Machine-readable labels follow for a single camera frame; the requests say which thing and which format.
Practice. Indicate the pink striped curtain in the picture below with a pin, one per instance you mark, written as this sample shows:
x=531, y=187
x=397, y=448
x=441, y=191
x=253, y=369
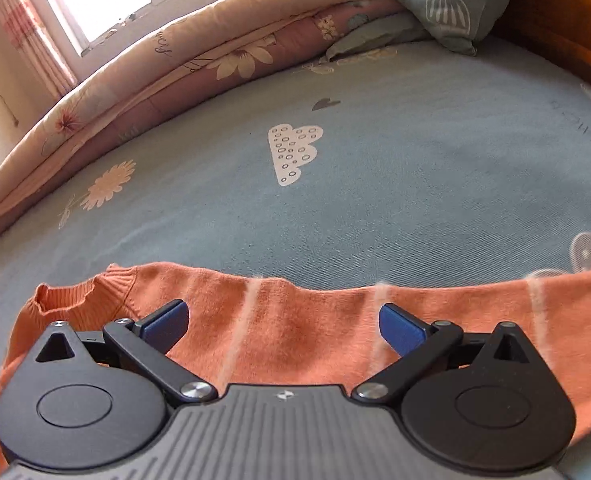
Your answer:
x=25, y=25

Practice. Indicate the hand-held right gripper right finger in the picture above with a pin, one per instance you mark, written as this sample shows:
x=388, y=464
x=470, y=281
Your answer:
x=400, y=332

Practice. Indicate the orange striped sweater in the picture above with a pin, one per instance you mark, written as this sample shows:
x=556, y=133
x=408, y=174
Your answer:
x=300, y=320

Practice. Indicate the blue printed pillow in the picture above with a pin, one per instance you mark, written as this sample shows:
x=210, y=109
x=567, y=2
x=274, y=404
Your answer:
x=440, y=0

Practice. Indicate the folded floral quilt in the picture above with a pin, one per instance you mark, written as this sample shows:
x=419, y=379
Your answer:
x=175, y=60

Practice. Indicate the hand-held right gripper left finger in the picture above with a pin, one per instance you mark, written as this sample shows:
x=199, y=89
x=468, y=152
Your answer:
x=168, y=322

